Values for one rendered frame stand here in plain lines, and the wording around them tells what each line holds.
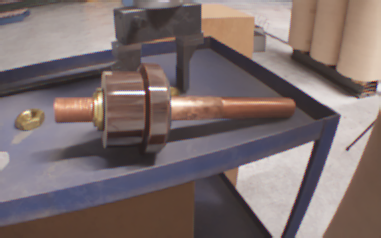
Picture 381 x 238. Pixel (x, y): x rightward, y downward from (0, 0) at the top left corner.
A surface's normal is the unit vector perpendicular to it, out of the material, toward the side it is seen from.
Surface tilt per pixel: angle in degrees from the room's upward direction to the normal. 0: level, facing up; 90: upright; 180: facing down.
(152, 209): 90
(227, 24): 90
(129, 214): 90
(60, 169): 0
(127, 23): 90
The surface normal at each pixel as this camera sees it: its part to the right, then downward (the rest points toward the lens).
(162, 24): 0.52, 0.45
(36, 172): 0.00, -0.85
